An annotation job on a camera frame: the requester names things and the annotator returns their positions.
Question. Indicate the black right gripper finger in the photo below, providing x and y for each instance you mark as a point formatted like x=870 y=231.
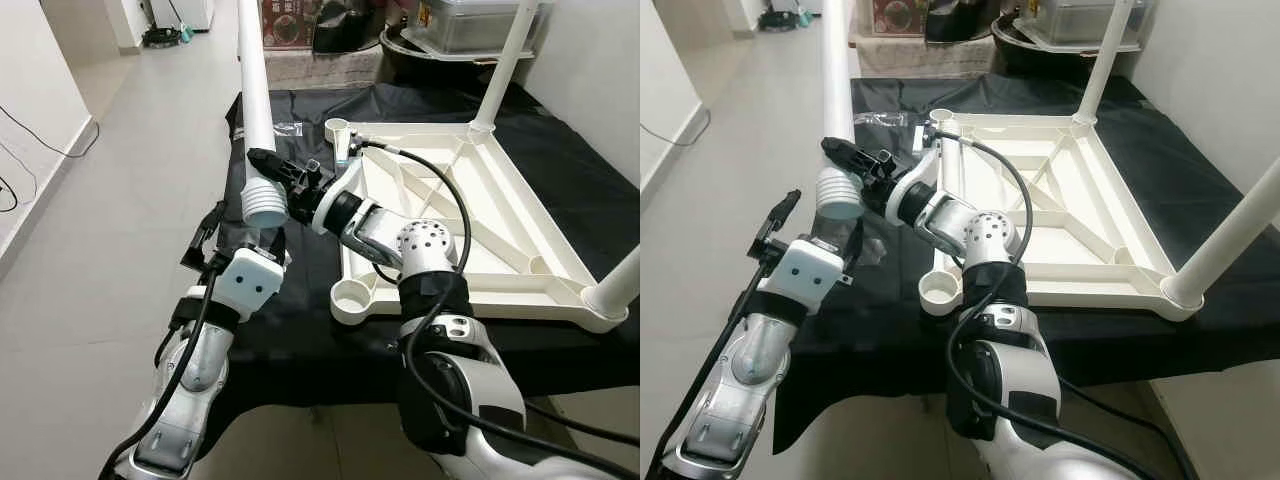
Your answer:
x=852 y=160
x=275 y=170

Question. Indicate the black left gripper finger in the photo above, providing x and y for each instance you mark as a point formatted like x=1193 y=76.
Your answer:
x=780 y=228
x=205 y=235
x=856 y=243
x=280 y=245

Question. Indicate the white plastic table leg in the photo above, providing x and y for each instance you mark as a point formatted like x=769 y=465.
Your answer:
x=505 y=70
x=1105 y=60
x=838 y=80
x=620 y=285
x=1220 y=250
x=255 y=80

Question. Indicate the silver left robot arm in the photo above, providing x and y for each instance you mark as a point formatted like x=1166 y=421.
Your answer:
x=190 y=380
x=745 y=380

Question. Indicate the large clear tape patch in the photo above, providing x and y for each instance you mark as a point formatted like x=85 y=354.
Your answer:
x=875 y=245

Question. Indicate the small clear tape patch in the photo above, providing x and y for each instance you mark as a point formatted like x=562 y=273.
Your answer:
x=288 y=127
x=888 y=118

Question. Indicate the black tablecloth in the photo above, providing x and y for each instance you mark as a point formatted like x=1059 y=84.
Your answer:
x=880 y=330
x=300 y=340

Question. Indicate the beige patterned bench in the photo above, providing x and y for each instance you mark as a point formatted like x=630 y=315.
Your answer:
x=320 y=68
x=920 y=58

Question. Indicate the dark floor mop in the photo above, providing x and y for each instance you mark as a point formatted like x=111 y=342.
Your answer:
x=785 y=20
x=165 y=38

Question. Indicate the black plastic bag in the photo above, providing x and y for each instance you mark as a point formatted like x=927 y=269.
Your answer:
x=960 y=20
x=350 y=30

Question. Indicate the black round basin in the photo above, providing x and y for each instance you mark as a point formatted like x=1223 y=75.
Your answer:
x=1030 y=55
x=420 y=65

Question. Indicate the white appliance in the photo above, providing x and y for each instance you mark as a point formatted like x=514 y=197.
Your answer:
x=195 y=12

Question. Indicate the cream plastic table top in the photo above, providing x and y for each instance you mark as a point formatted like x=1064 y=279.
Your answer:
x=560 y=280
x=1100 y=280

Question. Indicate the clear plastic storage container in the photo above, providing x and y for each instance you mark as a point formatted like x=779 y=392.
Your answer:
x=1060 y=20
x=470 y=25

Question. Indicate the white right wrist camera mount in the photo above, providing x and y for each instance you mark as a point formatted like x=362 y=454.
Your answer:
x=920 y=180
x=345 y=180

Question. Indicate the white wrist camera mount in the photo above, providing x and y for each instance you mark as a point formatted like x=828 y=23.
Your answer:
x=345 y=180
x=920 y=180
x=810 y=275
x=248 y=285

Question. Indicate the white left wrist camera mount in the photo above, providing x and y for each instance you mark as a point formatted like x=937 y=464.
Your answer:
x=248 y=285
x=810 y=275

